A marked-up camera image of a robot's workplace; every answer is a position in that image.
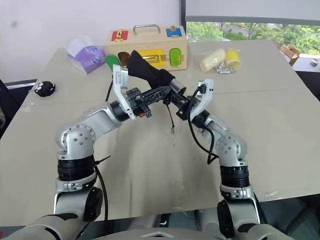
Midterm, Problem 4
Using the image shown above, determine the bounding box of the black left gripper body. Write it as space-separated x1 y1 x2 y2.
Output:
125 87 153 119

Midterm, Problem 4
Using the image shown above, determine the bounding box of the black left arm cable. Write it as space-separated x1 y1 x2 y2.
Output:
92 81 113 222

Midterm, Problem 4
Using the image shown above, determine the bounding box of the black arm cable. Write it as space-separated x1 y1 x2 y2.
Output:
186 84 219 165
92 81 113 222

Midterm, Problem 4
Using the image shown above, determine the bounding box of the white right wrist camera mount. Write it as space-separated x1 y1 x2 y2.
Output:
189 78 215 120

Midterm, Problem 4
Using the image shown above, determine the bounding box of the wooden lock activity box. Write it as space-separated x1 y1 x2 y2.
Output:
104 24 188 72

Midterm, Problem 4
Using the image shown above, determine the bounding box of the yellow plastic cup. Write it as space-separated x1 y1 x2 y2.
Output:
225 48 243 70

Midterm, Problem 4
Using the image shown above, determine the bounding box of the metal cup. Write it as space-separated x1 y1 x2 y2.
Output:
170 77 187 97

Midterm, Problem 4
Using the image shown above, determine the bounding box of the brown cardboard box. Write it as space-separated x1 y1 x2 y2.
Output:
279 44 301 67

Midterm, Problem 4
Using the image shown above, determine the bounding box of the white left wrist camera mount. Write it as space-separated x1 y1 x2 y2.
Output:
111 63 138 120

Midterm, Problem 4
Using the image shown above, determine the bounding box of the cream roll in plastic bag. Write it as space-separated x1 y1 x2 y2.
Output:
199 48 227 73

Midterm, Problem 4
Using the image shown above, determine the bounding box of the grey window blind rail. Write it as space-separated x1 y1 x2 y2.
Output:
185 15 320 26

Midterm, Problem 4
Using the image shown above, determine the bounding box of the black plush toy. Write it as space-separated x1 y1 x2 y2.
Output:
33 80 56 97

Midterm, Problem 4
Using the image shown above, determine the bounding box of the bag of metal screws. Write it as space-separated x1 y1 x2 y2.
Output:
213 62 238 75

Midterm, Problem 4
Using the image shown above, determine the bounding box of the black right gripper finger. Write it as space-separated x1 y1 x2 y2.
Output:
178 87 191 103
166 87 189 109

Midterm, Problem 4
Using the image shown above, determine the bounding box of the purple tissue pack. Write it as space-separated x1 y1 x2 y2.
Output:
66 35 107 75

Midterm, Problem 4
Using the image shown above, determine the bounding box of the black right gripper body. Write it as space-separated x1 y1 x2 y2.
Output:
175 95 201 122

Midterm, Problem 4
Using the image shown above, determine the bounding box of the grey robot torso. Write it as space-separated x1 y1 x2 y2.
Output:
0 211 320 240

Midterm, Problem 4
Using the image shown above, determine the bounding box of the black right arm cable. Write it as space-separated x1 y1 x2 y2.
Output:
186 84 219 165

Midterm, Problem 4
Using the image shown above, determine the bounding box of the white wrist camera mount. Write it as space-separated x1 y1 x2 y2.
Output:
111 63 138 120
189 78 215 120

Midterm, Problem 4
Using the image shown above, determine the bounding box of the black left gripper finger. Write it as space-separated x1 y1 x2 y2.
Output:
146 92 173 105
141 85 174 100

